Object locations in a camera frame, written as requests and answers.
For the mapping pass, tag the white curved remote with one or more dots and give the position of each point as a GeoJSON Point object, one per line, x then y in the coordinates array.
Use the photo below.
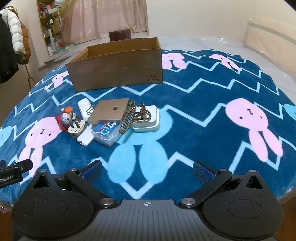
{"type": "Point", "coordinates": [85, 139]}

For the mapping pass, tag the white plug adapter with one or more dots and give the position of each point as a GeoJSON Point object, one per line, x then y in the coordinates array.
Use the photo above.
{"type": "Point", "coordinates": [75, 131]}

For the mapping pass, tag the white puffer jacket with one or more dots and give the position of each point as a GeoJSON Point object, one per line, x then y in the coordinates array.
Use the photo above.
{"type": "Point", "coordinates": [16, 30]}

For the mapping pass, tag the black hooded jacket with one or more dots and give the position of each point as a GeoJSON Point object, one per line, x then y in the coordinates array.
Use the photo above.
{"type": "Point", "coordinates": [7, 51]}

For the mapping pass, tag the orange brown jacket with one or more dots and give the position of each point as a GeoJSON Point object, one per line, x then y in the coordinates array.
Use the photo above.
{"type": "Point", "coordinates": [26, 46]}

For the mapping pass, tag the gold box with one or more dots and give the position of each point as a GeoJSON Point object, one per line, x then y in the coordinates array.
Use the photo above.
{"type": "Point", "coordinates": [108, 111]}

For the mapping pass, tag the cluttered wooden shelf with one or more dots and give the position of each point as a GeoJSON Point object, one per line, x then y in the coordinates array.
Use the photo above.
{"type": "Point", "coordinates": [44, 14]}

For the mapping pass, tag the blue rabbit printed blanket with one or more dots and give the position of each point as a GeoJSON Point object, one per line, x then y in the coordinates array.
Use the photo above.
{"type": "Point", "coordinates": [196, 104]}

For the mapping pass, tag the white taped oblong case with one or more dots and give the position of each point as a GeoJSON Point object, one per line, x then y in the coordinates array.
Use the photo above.
{"type": "Point", "coordinates": [82, 106]}

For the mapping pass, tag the pink curtain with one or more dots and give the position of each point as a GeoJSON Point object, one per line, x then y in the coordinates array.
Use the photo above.
{"type": "Point", "coordinates": [104, 18]}

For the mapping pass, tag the brown cardboard box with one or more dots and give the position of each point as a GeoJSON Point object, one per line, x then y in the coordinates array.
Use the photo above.
{"type": "Point", "coordinates": [115, 69]}

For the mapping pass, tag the blue dental floss box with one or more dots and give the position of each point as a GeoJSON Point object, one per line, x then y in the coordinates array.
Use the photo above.
{"type": "Point", "coordinates": [105, 135]}

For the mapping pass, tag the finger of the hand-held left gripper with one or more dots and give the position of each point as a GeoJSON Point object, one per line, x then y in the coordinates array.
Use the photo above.
{"type": "Point", "coordinates": [2, 162]}
{"type": "Point", "coordinates": [23, 165]}

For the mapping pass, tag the white square box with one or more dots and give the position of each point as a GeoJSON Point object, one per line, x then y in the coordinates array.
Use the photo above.
{"type": "Point", "coordinates": [152, 122]}

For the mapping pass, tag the striped hair clip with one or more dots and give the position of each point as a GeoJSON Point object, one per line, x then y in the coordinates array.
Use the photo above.
{"type": "Point", "coordinates": [126, 124]}

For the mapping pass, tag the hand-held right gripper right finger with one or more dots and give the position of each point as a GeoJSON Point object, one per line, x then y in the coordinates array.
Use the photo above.
{"type": "Point", "coordinates": [203, 172]}

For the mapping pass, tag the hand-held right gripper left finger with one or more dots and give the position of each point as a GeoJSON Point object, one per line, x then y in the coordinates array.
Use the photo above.
{"type": "Point", "coordinates": [93, 172]}

